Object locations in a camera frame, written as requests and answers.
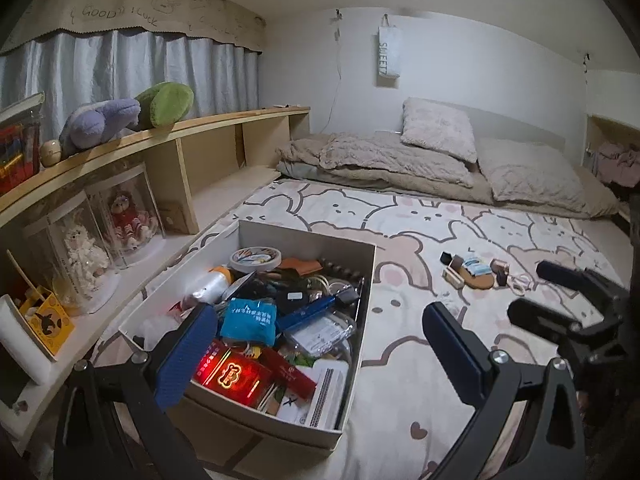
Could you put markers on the beige fluffy blanket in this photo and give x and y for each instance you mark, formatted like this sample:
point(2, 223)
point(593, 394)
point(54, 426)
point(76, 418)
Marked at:
point(390, 160)

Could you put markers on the red cigarette box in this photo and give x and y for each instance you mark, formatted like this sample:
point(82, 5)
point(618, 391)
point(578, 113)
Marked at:
point(235, 375)

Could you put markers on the blue foil packet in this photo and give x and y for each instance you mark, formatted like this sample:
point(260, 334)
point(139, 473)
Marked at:
point(247, 322)

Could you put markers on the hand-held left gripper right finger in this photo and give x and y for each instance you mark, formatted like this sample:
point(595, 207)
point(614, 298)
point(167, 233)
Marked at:
point(452, 352)

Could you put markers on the beige fluffy pillow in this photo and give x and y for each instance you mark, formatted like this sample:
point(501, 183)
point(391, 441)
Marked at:
point(530, 172)
point(437, 127)

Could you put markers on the gold bangle rings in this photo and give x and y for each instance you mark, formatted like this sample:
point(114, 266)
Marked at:
point(330, 285)

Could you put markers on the tan duvet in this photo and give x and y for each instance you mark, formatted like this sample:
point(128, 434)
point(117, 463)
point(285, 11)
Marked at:
point(300, 160)

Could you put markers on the clear jar of coloured sticks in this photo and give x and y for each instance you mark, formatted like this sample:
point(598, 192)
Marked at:
point(17, 150)

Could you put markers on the small black piece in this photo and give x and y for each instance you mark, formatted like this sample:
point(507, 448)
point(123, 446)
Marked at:
point(501, 278)

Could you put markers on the clear plastic clamshell box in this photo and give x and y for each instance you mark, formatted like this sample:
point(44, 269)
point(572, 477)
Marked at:
point(320, 337)

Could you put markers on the bear print bedsheet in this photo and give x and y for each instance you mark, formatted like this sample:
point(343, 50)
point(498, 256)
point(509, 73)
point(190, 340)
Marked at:
point(425, 210)

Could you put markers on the purple plush toy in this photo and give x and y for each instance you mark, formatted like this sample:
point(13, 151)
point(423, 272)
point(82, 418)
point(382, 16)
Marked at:
point(95, 122)

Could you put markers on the white matchbox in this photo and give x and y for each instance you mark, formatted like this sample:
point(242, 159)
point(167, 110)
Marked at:
point(327, 392)

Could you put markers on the white rabbit doll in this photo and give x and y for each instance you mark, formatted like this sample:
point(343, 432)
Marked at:
point(85, 255)

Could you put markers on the wooden shelf unit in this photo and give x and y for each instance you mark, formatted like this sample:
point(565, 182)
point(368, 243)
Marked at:
point(210, 160)

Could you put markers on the green plush toy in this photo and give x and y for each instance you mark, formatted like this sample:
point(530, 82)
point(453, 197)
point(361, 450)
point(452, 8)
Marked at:
point(165, 102)

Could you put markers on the red dressed bear doll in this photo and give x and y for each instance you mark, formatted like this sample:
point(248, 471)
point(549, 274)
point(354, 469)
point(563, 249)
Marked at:
point(127, 220)

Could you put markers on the blue white striped packet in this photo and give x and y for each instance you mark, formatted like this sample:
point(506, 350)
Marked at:
point(476, 265)

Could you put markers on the clear bag red contents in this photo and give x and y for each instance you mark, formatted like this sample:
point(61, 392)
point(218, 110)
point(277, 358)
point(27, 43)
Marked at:
point(185, 306)

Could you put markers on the yellow box with stick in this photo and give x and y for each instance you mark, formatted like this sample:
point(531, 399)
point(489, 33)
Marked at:
point(50, 322)

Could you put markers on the white rectangular holder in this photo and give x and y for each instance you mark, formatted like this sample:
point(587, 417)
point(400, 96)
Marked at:
point(20, 330)

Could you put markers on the small brown block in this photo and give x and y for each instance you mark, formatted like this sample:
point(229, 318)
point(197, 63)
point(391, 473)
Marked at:
point(457, 262)
point(498, 266)

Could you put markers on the small brown paper box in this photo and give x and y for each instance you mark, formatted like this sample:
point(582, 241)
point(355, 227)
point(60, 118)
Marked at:
point(176, 216)

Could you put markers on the small black clip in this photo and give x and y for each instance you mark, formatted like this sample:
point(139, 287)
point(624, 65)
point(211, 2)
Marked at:
point(446, 258)

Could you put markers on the white hanging fabric bag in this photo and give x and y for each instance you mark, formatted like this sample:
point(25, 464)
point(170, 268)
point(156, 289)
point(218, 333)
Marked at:
point(390, 50)

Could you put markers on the red paper sleeve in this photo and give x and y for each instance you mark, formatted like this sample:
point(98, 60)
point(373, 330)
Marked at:
point(290, 375)

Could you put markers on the pile of pink clothes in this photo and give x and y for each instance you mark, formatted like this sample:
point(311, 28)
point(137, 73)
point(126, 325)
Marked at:
point(615, 162)

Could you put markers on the white cardboard box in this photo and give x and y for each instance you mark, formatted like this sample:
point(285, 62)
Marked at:
point(310, 245)

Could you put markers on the blue flat case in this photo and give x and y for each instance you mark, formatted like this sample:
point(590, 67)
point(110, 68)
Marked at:
point(305, 312)

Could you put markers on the black round case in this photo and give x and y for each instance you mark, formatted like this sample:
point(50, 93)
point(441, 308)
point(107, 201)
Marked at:
point(291, 299)

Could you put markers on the patterned tape roll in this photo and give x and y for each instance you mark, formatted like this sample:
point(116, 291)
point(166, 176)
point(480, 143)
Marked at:
point(255, 257)

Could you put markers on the light wooden block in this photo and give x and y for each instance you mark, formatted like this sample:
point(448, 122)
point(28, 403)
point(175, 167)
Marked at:
point(452, 276)

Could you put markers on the white headboard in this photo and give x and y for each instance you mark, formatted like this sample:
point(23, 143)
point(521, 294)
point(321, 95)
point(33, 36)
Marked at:
point(515, 127)

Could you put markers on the grey curtain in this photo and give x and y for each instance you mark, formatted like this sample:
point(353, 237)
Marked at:
point(125, 70)

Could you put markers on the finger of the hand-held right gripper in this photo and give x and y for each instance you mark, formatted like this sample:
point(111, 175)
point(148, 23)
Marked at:
point(565, 272)
point(540, 317)

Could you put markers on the small wooden egg figure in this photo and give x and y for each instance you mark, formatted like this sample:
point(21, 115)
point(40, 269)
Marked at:
point(51, 154)

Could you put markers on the brown leather pouch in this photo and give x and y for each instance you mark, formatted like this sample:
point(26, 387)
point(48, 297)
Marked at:
point(300, 265)

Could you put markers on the white doll in case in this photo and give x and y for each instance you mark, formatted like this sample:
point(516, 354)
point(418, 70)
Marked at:
point(45, 240)

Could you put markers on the white bottle orange cap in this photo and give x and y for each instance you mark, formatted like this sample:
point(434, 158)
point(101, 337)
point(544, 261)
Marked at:
point(212, 285)

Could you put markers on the beige printed valance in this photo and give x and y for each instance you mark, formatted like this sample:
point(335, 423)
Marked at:
point(125, 5)

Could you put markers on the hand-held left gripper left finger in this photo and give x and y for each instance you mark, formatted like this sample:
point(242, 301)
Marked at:
point(185, 355)

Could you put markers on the red doll in case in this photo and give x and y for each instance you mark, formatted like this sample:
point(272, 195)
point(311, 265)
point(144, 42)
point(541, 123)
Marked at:
point(150, 185)

